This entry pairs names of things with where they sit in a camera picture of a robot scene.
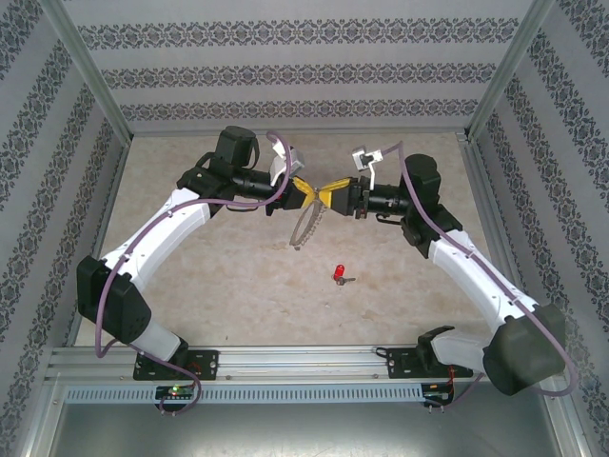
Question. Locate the large grey keyring with rings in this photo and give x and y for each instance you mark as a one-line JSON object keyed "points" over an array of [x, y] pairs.
{"points": [[295, 240]]}

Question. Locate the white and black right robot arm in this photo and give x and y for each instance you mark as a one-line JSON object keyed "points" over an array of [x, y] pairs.
{"points": [[480, 281]]}

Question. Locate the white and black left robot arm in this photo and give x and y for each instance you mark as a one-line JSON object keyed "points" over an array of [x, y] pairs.
{"points": [[157, 238]]}

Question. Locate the small dark circuit board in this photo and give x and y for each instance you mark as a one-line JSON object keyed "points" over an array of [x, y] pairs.
{"points": [[440, 394]]}

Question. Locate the circuit board with green light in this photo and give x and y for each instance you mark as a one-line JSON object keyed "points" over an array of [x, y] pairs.
{"points": [[176, 391]]}

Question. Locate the grey sheet metal panel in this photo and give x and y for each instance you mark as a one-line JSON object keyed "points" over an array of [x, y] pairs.
{"points": [[304, 433]]}

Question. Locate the aluminium rear frame bar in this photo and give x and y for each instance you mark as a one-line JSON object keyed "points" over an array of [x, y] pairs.
{"points": [[295, 132]]}

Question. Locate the aluminium frame post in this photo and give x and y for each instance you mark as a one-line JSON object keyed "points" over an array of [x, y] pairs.
{"points": [[508, 69], [88, 69]]}

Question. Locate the aluminium mounting rail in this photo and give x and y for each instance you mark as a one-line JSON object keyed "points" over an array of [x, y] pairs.
{"points": [[295, 362]]}

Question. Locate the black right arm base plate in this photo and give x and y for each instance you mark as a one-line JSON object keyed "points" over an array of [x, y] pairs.
{"points": [[399, 364]]}

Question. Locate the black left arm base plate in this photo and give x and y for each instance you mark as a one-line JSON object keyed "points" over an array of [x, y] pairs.
{"points": [[204, 364]]}

